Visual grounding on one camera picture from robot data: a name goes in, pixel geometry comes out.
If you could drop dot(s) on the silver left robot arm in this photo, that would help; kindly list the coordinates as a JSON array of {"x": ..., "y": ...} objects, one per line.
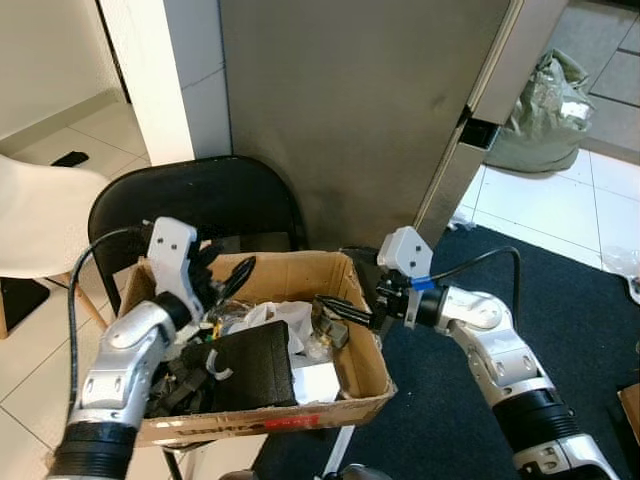
[{"x": 115, "y": 370}]

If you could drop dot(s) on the blue tape band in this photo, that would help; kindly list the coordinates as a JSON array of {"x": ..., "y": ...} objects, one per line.
[{"x": 423, "y": 284}]

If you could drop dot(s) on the white plastic bag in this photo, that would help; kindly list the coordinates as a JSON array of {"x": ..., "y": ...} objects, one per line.
[{"x": 285, "y": 315}]

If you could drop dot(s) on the black folding chair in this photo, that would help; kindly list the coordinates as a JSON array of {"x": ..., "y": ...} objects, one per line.
[{"x": 200, "y": 195}]

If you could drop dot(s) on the white paper sheet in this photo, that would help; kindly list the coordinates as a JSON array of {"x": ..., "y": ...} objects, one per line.
[{"x": 315, "y": 385}]

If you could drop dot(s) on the black foam block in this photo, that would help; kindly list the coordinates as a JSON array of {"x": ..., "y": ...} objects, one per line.
[{"x": 255, "y": 365}]

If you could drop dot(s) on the red label strip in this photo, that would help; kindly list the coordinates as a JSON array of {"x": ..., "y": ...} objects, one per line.
[{"x": 290, "y": 421}]

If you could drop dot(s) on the brown cardboard box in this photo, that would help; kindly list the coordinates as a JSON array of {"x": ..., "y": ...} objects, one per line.
[{"x": 180, "y": 428}]

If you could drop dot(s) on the grey right robot leg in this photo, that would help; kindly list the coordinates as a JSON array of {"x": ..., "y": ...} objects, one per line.
[{"x": 365, "y": 473}]

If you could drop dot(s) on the small flat black object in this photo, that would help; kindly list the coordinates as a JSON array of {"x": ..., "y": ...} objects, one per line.
[{"x": 70, "y": 158}]

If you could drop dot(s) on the white shell chair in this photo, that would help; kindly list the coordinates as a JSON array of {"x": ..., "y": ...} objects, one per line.
[{"x": 40, "y": 215}]

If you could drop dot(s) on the dark blue rug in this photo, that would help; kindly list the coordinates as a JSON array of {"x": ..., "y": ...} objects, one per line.
[{"x": 560, "y": 380}]

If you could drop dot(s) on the clear plastic scrap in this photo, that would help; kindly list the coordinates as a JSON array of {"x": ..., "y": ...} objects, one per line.
[{"x": 622, "y": 268}]

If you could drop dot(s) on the grey steel door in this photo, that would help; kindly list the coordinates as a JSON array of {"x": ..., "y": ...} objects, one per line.
[{"x": 350, "y": 100}]

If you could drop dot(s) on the green garbage bag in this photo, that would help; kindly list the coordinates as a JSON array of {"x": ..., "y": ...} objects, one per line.
[{"x": 535, "y": 125}]

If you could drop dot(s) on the brown cardboard piece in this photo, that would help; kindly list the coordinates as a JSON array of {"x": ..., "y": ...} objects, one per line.
[{"x": 630, "y": 410}]

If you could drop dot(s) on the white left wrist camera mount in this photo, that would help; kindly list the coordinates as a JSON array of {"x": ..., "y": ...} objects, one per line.
[{"x": 170, "y": 250}]

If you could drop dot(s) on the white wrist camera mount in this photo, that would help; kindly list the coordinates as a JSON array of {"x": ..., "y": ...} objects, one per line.
[
  {"x": 405, "y": 250},
  {"x": 170, "y": 250}
]

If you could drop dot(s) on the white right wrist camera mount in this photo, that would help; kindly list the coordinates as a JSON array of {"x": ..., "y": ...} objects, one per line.
[{"x": 405, "y": 250}]

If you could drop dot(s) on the silver metal post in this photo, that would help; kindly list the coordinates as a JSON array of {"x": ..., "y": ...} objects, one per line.
[{"x": 515, "y": 60}]

